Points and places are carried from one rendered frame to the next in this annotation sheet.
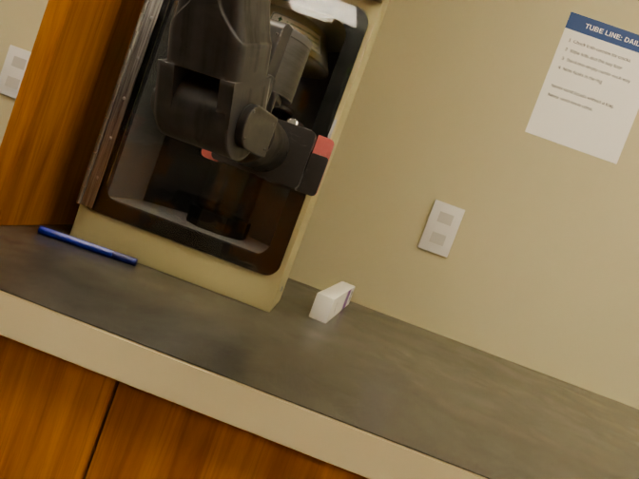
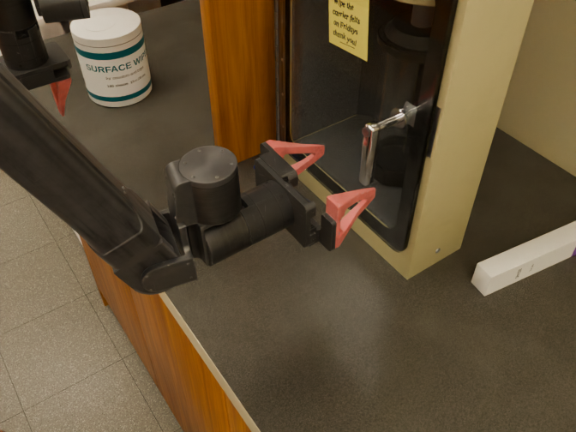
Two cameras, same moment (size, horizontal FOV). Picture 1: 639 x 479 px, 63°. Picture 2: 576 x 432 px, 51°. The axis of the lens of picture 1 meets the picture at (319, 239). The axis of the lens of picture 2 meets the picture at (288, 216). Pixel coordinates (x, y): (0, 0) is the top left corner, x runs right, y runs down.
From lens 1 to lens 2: 0.66 m
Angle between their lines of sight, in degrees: 62
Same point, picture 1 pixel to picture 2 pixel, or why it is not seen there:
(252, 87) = (141, 261)
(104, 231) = not seen: hidden behind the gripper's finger
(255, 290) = (394, 256)
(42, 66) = (211, 54)
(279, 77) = (199, 214)
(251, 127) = (154, 282)
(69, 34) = (222, 21)
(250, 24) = (104, 240)
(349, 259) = not seen: outside the picture
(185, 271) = not seen: hidden behind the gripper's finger
